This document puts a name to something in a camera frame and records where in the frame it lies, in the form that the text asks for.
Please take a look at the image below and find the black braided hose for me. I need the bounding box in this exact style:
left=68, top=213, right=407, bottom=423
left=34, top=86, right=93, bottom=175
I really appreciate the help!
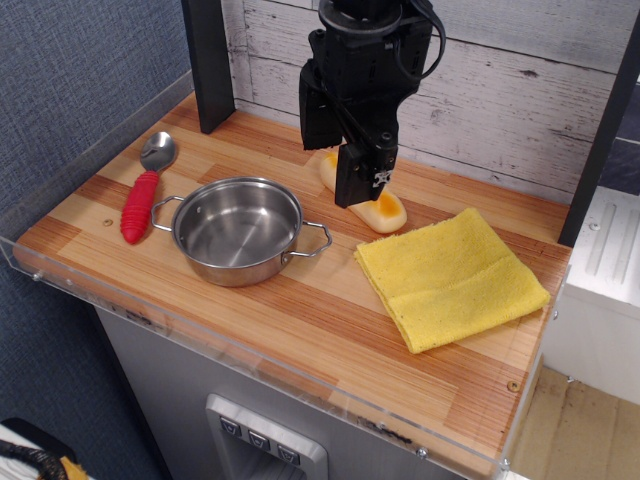
left=0, top=439, right=64, bottom=480

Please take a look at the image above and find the black left vertical post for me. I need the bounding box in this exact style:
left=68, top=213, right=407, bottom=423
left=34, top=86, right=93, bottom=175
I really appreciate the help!
left=181, top=0, right=235, bottom=134

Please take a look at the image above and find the clear acrylic table guard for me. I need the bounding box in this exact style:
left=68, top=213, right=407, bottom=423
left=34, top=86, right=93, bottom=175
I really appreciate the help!
left=1, top=60, right=549, bottom=478

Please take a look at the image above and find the stainless steel pot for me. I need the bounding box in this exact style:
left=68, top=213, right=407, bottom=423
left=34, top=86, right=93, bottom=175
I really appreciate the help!
left=151, top=176, right=333, bottom=287

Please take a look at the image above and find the grey toy fridge cabinet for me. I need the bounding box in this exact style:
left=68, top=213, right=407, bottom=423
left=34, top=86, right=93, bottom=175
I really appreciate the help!
left=94, top=305, right=481, bottom=480

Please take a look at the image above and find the yellow folded towel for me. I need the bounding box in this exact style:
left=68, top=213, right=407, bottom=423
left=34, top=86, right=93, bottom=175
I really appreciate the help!
left=354, top=208, right=550, bottom=354

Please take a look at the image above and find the yellow object at corner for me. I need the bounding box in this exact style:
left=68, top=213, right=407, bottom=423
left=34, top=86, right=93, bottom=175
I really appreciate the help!
left=60, top=457, right=91, bottom=480

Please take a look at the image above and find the white ribbed side unit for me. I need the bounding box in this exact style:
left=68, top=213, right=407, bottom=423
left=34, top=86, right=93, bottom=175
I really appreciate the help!
left=541, top=187, right=639, bottom=404

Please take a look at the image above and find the red handled metal spoon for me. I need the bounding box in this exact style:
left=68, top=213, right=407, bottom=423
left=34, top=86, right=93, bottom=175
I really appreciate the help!
left=120, top=131, right=177, bottom=244

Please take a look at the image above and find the toy bread loaf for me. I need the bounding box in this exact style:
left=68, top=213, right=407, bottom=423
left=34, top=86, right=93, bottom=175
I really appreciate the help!
left=319, top=152, right=407, bottom=234

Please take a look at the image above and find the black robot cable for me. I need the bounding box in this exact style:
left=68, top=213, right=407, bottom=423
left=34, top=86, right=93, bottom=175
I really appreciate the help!
left=387, top=0, right=447, bottom=81

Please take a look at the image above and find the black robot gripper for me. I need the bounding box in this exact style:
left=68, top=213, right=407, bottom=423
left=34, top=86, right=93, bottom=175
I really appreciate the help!
left=299, top=1, right=433, bottom=208

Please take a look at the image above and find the black vertical post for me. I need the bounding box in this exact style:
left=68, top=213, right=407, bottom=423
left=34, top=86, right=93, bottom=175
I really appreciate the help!
left=181, top=0, right=235, bottom=134
left=558, top=16, right=639, bottom=247

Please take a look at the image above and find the black right vertical post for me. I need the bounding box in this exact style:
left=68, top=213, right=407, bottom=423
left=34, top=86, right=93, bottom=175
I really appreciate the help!
left=558, top=16, right=639, bottom=247

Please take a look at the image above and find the silver dispenser button panel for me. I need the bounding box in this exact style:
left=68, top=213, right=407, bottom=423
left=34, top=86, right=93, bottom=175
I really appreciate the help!
left=206, top=394, right=329, bottom=479

